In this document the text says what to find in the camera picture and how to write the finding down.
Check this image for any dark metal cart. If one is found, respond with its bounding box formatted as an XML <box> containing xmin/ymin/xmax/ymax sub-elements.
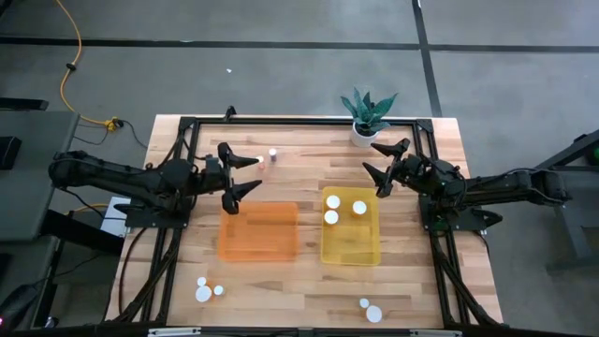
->
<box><xmin>528</xmin><ymin>128</ymin><xmax>599</xmax><ymax>272</ymax></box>

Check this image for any yellow extension cable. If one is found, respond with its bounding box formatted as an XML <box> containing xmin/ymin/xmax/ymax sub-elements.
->
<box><xmin>54</xmin><ymin>0</ymin><xmax>124</xmax><ymax>132</ymax></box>

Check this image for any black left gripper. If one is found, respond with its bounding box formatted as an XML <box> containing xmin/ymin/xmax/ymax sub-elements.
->
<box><xmin>194</xmin><ymin>142</ymin><xmax>263</xmax><ymax>216</ymax></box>

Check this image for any black flat bar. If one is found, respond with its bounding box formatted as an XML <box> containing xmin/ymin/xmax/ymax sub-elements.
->
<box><xmin>0</xmin><ymin>96</ymin><xmax>51</xmax><ymax>112</ymax></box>

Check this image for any thin black floor cable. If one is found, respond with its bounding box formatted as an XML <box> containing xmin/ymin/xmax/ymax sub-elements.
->
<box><xmin>73</xmin><ymin>119</ymin><xmax>149</xmax><ymax>151</ymax></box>

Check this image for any black aluminium rig frame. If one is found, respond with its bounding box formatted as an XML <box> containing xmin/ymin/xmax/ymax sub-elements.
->
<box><xmin>110</xmin><ymin>106</ymin><xmax>504</xmax><ymax>329</ymax></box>

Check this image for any green spiky-leaf plant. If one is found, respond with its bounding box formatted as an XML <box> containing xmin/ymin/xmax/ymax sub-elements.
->
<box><xmin>340</xmin><ymin>87</ymin><xmax>399</xmax><ymax>137</ymax></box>

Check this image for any gray desk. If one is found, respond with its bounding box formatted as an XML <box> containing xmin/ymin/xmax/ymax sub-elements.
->
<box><xmin>0</xmin><ymin>110</ymin><xmax>80</xmax><ymax>242</ymax></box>

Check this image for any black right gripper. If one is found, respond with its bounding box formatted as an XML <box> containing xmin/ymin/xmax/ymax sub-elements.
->
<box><xmin>362</xmin><ymin>138</ymin><xmax>462</xmax><ymax>200</ymax></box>

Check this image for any black equipment box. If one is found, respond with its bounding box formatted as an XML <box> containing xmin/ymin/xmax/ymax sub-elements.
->
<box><xmin>40</xmin><ymin>209</ymin><xmax>126</xmax><ymax>256</ymax></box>

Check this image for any white plant pot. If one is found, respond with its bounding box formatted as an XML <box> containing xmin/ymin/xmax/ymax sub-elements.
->
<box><xmin>350</xmin><ymin>122</ymin><xmax>379</xmax><ymax>149</ymax></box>

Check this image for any translucent yellow plastic bin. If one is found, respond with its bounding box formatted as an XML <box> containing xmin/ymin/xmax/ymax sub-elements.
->
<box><xmin>320</xmin><ymin>185</ymin><xmax>383</xmax><ymax>267</ymax></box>

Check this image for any translucent orange plastic bin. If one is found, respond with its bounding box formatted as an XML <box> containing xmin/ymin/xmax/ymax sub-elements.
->
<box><xmin>217</xmin><ymin>200</ymin><xmax>300</xmax><ymax>263</ymax></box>

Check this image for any black device on desk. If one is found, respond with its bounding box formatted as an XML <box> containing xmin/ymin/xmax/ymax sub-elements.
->
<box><xmin>0</xmin><ymin>136</ymin><xmax>23</xmax><ymax>170</ymax></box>

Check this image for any white box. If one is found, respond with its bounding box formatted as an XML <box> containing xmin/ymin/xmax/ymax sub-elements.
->
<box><xmin>99</xmin><ymin>196</ymin><xmax>130</xmax><ymax>239</ymax></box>

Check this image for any silver metal bracket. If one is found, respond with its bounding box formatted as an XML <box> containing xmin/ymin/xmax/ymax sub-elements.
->
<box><xmin>409</xmin><ymin>329</ymin><xmax>463</xmax><ymax>337</ymax></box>
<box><xmin>147</xmin><ymin>327</ymin><xmax>202</xmax><ymax>337</ymax></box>

